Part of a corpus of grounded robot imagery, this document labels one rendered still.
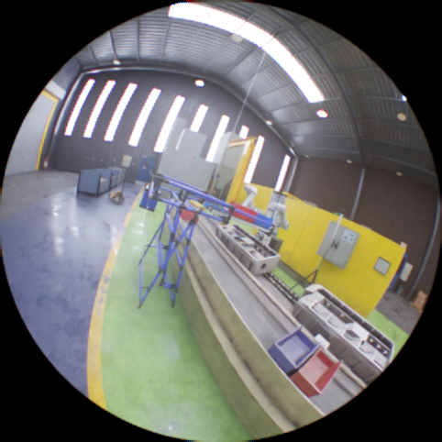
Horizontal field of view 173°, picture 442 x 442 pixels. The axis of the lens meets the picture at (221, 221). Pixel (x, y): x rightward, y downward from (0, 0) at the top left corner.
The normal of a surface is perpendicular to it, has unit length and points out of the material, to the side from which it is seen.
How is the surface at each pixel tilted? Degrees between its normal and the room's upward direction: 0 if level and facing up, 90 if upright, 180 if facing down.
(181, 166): 90
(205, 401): 0
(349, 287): 90
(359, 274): 90
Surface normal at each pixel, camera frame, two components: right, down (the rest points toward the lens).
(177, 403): 0.32, -0.92
